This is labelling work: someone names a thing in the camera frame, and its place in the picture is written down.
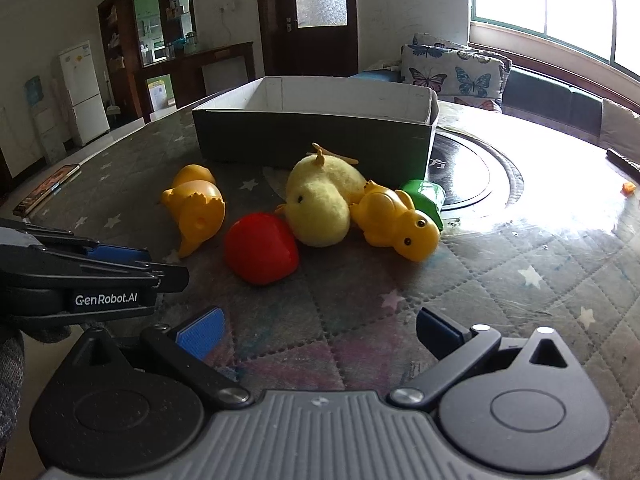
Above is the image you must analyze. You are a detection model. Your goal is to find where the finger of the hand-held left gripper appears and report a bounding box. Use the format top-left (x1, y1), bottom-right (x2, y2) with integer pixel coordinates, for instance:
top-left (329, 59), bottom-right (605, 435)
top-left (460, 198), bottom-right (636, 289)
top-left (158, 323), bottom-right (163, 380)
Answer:
top-left (50, 254), bottom-right (191, 294)
top-left (74, 241), bottom-right (152, 265)

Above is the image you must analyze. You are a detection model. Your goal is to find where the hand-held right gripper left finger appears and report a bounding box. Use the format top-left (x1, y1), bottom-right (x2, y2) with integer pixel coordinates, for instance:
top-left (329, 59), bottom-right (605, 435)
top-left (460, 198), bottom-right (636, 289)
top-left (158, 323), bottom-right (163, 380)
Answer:
top-left (65, 307), bottom-right (253, 409)

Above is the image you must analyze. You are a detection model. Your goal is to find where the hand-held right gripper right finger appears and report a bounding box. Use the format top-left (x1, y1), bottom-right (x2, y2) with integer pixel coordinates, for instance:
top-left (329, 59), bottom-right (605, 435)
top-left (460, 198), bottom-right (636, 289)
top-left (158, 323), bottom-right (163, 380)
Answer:
top-left (390, 307), bottom-right (583, 408)

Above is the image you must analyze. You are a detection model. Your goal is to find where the yellow plastic duck toy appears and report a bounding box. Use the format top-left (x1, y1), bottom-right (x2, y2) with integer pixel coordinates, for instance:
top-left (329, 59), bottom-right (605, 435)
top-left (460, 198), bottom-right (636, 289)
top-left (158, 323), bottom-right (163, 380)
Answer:
top-left (160, 164), bottom-right (227, 259)
top-left (350, 180), bottom-right (442, 263)

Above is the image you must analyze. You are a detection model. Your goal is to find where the red plastic toy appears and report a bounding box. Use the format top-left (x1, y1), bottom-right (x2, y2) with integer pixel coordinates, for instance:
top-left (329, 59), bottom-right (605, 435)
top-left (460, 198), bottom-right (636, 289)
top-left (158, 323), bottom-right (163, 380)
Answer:
top-left (224, 212), bottom-right (301, 287)

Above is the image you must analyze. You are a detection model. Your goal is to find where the green plastic toy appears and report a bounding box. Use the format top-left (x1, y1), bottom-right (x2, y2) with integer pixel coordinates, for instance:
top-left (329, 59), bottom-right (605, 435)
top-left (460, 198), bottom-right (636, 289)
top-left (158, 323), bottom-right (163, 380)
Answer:
top-left (400, 179), bottom-right (447, 231)

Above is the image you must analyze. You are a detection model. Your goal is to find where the yellow plush chick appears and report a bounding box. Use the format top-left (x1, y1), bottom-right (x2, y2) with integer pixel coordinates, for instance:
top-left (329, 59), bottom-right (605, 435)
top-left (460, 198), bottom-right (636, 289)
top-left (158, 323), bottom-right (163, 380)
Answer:
top-left (275, 142), bottom-right (368, 248)

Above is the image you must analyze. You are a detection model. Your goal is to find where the cardboard box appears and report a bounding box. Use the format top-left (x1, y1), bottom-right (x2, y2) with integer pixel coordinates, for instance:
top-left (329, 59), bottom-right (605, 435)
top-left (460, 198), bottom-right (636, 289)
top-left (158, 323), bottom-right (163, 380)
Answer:
top-left (191, 76), bottom-right (441, 183)

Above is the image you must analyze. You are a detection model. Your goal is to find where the person's left hand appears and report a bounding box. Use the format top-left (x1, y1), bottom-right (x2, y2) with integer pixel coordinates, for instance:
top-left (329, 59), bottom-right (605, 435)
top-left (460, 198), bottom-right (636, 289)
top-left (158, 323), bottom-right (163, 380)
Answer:
top-left (0, 317), bottom-right (73, 466)

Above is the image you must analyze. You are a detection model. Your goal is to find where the flat book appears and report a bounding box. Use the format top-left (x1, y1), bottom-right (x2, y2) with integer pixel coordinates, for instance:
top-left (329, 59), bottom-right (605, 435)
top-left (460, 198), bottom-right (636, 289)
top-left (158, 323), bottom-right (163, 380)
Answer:
top-left (12, 163), bottom-right (82, 217)

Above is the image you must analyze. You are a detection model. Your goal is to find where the white water dispenser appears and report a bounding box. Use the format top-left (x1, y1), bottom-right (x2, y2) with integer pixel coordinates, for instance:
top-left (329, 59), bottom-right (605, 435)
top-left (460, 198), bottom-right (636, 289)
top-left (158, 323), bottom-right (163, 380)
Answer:
top-left (30, 105), bottom-right (67, 166)

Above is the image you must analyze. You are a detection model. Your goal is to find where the dark round turntable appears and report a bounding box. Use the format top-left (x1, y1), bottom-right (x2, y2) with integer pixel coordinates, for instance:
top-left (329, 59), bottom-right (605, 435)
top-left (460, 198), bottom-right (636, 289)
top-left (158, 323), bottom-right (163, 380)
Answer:
top-left (430, 130), bottom-right (524, 211)

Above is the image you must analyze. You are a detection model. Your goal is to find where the white refrigerator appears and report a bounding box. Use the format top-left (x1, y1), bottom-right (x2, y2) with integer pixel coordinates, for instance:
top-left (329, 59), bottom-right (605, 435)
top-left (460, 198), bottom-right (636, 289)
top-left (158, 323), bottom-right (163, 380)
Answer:
top-left (58, 42), bottom-right (111, 149)

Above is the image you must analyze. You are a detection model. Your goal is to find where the dark wooden cabinet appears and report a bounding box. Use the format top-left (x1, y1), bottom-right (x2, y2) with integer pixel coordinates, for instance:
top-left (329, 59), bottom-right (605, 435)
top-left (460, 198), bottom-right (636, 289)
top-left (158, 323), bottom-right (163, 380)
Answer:
top-left (97, 0), bottom-right (199, 122)

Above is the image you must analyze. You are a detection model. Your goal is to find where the dark wooden console table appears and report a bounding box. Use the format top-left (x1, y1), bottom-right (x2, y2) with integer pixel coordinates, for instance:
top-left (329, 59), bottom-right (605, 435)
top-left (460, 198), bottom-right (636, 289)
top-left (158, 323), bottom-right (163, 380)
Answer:
top-left (172, 42), bottom-right (256, 109)

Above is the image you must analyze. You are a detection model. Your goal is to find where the black remote control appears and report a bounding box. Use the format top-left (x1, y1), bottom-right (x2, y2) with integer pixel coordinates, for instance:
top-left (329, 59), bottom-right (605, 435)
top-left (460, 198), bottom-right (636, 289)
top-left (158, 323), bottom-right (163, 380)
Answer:
top-left (605, 148), bottom-right (640, 182)

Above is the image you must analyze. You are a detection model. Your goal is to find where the blue sofa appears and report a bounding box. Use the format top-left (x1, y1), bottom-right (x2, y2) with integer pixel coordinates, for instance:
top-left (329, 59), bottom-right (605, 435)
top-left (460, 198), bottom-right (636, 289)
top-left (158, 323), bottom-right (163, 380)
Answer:
top-left (347, 66), bottom-right (640, 152)

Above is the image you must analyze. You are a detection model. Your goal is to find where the butterfly print pillow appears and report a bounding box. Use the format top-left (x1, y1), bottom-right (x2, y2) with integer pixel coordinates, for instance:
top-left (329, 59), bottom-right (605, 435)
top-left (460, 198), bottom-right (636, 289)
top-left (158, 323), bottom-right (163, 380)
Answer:
top-left (400, 32), bottom-right (514, 112)

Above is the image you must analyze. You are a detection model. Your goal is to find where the dark wooden door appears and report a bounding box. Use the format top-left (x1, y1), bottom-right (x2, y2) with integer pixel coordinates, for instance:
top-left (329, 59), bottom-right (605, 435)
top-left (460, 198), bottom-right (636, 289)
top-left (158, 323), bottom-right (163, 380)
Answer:
top-left (254, 0), bottom-right (359, 81)

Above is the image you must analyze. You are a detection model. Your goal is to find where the bright window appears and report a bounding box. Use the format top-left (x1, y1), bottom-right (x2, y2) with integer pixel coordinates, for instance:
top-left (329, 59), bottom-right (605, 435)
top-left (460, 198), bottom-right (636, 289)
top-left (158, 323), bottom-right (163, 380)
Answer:
top-left (469, 0), bottom-right (640, 72)

